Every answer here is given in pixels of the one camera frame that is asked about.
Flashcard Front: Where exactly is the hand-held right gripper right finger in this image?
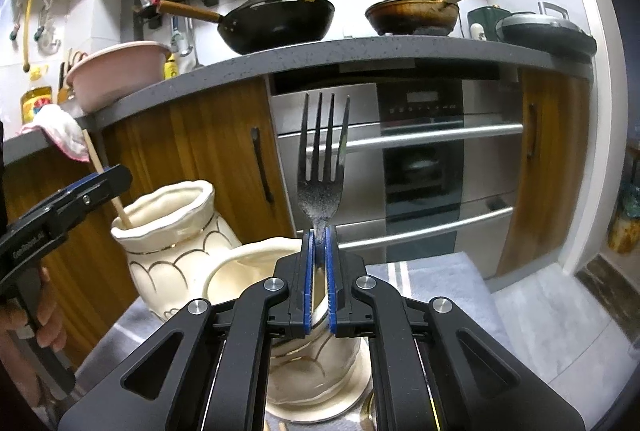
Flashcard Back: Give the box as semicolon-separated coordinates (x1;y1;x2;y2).
326;227;587;431

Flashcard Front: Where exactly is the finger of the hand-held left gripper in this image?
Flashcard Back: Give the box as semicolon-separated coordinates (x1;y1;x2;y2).
10;165;133;237

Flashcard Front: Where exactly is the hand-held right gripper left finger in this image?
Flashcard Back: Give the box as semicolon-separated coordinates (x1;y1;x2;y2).
57;231;315;431

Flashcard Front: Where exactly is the wooden chopstick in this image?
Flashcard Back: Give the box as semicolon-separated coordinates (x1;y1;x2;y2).
81;130;133;230

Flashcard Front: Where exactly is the short cream ceramic holder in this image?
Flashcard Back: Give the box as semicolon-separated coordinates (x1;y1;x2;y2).
206;237;362;394

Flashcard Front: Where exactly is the silver metal fork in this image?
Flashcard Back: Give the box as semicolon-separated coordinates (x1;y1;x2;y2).
296;92;351;242

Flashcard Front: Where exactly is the tall cream ceramic vase holder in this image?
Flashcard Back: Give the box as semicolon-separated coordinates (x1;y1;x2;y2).
110;180;243;323

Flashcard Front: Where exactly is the person's left hand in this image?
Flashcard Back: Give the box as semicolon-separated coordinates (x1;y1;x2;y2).
0;268;68;357

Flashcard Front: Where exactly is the white and pink cloth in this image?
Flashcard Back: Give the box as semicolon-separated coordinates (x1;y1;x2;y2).
20;105;91;162

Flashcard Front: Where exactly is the wide wooden base cabinet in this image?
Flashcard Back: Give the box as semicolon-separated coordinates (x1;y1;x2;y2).
0;76;301;367

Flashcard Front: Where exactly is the yellow cooking oil bottle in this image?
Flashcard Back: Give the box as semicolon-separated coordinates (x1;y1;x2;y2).
21;66;53;124

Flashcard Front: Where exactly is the pink plastic basin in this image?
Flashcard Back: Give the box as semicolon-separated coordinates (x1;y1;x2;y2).
66;42;173;112

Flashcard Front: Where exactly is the grey striped table mat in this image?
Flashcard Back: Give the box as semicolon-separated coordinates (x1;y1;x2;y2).
75;251;511;431

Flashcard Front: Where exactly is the cream ceramic saucer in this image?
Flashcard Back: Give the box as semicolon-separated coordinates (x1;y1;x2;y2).
265;351;375;423

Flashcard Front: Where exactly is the stainless steel built-in oven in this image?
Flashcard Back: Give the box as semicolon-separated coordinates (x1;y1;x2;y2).
267;73;523;272

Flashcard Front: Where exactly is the hanging metal ladle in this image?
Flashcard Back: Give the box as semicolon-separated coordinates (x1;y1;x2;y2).
170;16;196;56

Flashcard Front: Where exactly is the grey speckled countertop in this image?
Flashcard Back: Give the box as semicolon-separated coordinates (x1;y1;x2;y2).
0;36;596;162

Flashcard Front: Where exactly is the narrow wooden base cabinet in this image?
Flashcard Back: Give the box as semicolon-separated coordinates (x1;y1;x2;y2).
495;68;591;277

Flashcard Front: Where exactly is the brown frying pan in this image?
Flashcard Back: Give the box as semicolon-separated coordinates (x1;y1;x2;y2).
365;0;496;36

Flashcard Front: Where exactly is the dark green kettle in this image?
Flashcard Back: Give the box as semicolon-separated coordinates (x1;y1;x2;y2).
467;7;511;42

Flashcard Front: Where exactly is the yellow plastic bag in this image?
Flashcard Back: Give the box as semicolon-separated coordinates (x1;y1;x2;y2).
607;181;640;254

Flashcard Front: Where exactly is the grey electric griddle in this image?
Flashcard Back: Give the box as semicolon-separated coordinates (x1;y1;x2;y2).
495;2;598;62

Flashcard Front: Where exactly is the yellow gas hose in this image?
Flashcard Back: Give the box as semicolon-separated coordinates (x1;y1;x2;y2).
22;0;37;72

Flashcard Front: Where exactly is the black wok with wooden handle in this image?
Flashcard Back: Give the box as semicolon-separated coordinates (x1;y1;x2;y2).
157;0;336;54

